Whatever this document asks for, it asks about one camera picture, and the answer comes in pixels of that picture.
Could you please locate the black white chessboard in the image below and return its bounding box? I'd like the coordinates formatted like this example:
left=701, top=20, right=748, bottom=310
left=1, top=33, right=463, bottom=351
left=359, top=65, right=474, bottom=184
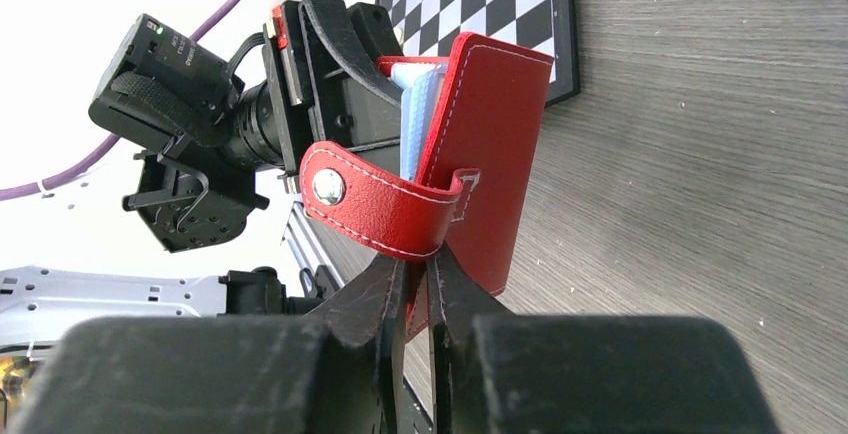
left=376, top=0, right=580, bottom=105

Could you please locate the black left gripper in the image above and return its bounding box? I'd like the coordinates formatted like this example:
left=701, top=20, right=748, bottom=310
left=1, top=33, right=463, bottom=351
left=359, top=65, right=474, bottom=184
left=88, top=0, right=403, bottom=175

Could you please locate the red leather card holder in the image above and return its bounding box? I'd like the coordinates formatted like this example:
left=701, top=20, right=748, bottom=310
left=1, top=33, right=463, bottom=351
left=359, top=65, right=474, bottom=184
left=300, top=32, right=553, bottom=344

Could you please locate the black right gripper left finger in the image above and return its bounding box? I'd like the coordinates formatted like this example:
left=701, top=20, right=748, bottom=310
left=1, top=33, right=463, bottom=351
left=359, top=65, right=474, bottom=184
left=9, top=255, right=406, bottom=433

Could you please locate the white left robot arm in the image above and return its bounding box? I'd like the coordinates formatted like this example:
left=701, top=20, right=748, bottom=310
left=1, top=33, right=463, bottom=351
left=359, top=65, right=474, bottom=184
left=1, top=0, right=400, bottom=361

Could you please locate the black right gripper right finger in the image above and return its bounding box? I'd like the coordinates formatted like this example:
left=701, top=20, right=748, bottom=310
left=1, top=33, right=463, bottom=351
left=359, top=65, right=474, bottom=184
left=427, top=249, right=778, bottom=433

